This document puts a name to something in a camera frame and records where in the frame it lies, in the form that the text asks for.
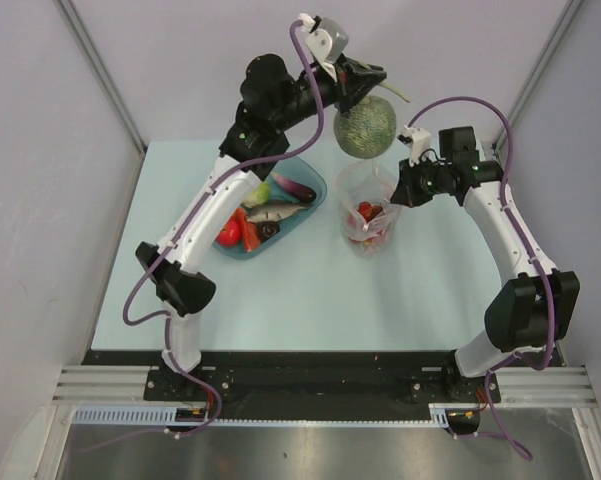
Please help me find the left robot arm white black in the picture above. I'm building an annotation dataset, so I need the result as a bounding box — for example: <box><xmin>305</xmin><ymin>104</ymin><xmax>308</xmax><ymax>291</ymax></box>
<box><xmin>135</xmin><ymin>54</ymin><xmax>387</xmax><ymax>400</ymax></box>

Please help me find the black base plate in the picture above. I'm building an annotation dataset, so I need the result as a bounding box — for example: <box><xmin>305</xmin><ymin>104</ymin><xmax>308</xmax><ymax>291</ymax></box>
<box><xmin>79</xmin><ymin>348</ymin><xmax>564</xmax><ymax>422</ymax></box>

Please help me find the aluminium rail front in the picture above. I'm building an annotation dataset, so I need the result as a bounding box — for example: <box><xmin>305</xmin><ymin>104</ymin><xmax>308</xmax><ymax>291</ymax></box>
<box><xmin>52</xmin><ymin>366</ymin><xmax>597</xmax><ymax>408</ymax></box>

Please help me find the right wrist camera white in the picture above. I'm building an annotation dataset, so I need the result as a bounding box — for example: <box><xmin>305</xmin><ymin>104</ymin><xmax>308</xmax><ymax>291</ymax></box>
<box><xmin>397</xmin><ymin>126</ymin><xmax>431</xmax><ymax>167</ymax></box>

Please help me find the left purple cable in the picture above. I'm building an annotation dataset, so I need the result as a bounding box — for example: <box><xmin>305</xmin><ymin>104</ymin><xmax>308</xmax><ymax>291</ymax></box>
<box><xmin>74</xmin><ymin>19</ymin><xmax>326</xmax><ymax>454</ymax></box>

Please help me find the purple eggplant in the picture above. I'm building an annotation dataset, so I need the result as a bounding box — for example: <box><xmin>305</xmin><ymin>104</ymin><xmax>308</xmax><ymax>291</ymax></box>
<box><xmin>272</xmin><ymin>172</ymin><xmax>317</xmax><ymax>203</ymax></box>

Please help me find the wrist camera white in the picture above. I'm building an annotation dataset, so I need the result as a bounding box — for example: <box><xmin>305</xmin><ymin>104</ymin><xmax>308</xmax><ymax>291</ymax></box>
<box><xmin>297</xmin><ymin>13</ymin><xmax>349</xmax><ymax>82</ymax></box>
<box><xmin>397</xmin><ymin>126</ymin><xmax>431</xmax><ymax>167</ymax></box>

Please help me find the green cabbage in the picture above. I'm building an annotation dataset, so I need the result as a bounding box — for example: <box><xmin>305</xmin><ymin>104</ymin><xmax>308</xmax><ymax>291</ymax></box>
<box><xmin>242</xmin><ymin>182</ymin><xmax>271</xmax><ymax>208</ymax></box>

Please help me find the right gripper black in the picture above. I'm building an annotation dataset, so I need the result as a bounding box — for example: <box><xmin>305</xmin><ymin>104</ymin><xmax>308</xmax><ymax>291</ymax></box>
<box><xmin>392</xmin><ymin>154</ymin><xmax>452</xmax><ymax>208</ymax></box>

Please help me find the light blue cable duct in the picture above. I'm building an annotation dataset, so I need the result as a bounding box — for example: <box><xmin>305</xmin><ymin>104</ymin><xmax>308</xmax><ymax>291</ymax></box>
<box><xmin>71</xmin><ymin>405</ymin><xmax>478</xmax><ymax>430</ymax></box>

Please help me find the right aluminium frame post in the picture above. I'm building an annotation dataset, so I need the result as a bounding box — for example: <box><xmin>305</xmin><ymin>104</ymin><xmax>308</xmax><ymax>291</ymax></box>
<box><xmin>508</xmin><ymin>0</ymin><xmax>587</xmax><ymax>127</ymax></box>

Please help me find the red apple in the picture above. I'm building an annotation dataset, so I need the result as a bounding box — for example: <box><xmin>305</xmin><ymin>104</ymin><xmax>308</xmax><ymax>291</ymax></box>
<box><xmin>216</xmin><ymin>218</ymin><xmax>242</xmax><ymax>248</ymax></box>

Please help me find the red cherry tomato bunch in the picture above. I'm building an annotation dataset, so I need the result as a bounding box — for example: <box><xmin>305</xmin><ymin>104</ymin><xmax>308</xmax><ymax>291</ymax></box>
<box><xmin>346</xmin><ymin>201</ymin><xmax>390</xmax><ymax>251</ymax></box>

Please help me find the green striped melon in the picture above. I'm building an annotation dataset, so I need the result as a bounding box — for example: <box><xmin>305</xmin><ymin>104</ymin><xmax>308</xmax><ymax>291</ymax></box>
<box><xmin>333</xmin><ymin>71</ymin><xmax>410</xmax><ymax>160</ymax></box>

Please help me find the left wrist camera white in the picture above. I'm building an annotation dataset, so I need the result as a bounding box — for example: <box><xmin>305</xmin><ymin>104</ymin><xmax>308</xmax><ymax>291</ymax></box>
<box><xmin>297</xmin><ymin>13</ymin><xmax>349</xmax><ymax>82</ymax></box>

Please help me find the teal plastic tray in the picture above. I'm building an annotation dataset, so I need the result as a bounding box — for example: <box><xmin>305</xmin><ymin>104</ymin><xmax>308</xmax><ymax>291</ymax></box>
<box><xmin>213</xmin><ymin>157</ymin><xmax>327</xmax><ymax>260</ymax></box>

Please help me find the clear zip top bag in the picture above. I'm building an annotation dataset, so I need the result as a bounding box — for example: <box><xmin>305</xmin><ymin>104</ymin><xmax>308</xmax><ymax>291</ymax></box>
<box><xmin>334</xmin><ymin>159</ymin><xmax>401</xmax><ymax>256</ymax></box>

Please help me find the left aluminium frame post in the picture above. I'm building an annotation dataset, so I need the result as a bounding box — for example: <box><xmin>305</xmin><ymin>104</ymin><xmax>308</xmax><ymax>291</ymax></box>
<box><xmin>53</xmin><ymin>0</ymin><xmax>148</xmax><ymax>158</ymax></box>

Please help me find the aluminium frame post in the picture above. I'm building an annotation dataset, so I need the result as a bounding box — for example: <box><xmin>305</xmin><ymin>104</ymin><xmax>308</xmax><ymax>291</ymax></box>
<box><xmin>53</xmin><ymin>0</ymin><xmax>148</xmax><ymax>158</ymax></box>
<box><xmin>508</xmin><ymin>0</ymin><xmax>587</xmax><ymax>127</ymax></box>

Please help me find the grey fish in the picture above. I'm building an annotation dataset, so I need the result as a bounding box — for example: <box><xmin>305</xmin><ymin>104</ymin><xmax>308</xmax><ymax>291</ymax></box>
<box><xmin>246</xmin><ymin>201</ymin><xmax>312</xmax><ymax>223</ymax></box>

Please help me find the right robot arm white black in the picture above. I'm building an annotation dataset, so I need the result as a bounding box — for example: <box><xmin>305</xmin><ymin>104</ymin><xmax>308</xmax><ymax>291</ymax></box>
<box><xmin>391</xmin><ymin>126</ymin><xmax>580</xmax><ymax>401</ymax></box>

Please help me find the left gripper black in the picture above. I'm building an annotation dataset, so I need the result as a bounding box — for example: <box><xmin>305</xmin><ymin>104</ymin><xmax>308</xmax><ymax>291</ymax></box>
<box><xmin>270</xmin><ymin>52</ymin><xmax>383</xmax><ymax>132</ymax></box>

